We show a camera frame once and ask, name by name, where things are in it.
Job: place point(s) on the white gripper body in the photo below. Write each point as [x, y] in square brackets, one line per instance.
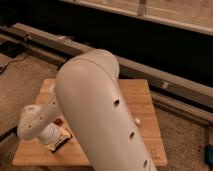
[52, 134]

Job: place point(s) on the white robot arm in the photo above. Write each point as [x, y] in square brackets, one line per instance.
[86, 93]

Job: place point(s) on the black rod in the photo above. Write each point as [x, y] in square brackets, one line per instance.
[7, 133]

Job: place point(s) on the white lotion bottle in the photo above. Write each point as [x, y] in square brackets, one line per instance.
[137, 121]

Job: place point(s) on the wooden tabletop board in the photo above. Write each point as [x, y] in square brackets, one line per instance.
[138, 97]

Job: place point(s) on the blue object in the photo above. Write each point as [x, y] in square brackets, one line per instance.
[209, 155]

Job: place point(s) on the grey metal rail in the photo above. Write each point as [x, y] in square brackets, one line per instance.
[53, 48]

